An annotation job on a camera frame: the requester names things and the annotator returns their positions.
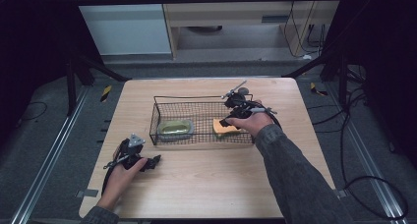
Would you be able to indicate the person's left hand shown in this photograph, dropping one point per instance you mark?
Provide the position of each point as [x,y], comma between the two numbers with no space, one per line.
[119,181]

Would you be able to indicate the light wooden desk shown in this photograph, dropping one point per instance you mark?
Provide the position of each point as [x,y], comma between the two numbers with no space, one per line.
[229,16]

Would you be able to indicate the person's right hand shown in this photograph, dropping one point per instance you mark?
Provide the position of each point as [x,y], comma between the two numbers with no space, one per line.
[254,122]

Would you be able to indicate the aluminium floor rail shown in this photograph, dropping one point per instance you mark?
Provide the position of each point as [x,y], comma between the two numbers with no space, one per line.
[49,158]
[370,158]

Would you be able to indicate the black metal stand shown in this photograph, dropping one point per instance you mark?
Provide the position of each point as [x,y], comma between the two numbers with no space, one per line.
[342,76]
[70,86]

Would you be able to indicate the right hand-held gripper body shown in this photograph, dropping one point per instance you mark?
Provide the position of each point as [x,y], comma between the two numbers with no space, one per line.
[241,107]

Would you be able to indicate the dark curtain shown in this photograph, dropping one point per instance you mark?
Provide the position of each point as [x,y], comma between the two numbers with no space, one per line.
[29,30]
[383,37]

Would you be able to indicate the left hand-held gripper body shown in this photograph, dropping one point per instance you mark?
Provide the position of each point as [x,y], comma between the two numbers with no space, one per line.
[131,152]

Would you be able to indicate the grey tape piece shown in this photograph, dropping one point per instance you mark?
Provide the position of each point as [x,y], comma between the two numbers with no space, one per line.
[87,193]
[341,193]

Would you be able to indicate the orange sponge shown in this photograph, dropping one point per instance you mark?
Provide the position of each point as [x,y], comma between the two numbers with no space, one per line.
[221,127]

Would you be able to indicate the white cabinet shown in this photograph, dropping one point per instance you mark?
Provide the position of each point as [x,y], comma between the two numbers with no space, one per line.
[124,30]

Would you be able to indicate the yellow black tape strip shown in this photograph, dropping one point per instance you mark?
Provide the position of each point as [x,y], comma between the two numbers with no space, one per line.
[106,93]
[316,89]

